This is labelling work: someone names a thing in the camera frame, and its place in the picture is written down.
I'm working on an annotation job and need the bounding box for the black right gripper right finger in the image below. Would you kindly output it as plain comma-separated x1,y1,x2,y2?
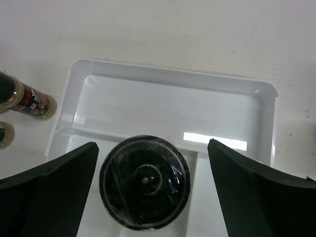
207,139,316,237

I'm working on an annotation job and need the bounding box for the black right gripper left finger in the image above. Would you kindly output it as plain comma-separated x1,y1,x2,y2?
0,142,99,237

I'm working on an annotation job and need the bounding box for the front black-cap spice bottle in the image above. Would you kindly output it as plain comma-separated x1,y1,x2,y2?
0,121,15,149

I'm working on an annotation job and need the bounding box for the black-label spice bottle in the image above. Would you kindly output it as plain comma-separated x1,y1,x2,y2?
0,72,57,120

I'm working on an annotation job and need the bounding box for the white divided organizer tray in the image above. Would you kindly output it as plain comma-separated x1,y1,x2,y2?
46,59,278,237

